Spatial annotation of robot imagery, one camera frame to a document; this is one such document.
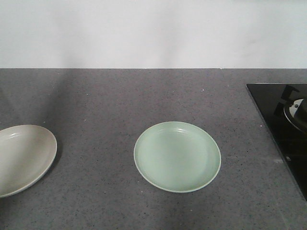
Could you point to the cream plate on side counter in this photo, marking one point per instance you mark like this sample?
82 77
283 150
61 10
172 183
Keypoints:
26 154

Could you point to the black glass gas stove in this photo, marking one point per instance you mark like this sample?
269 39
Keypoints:
283 107

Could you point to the green plate on side counter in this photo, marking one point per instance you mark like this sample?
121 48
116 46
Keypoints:
177 157

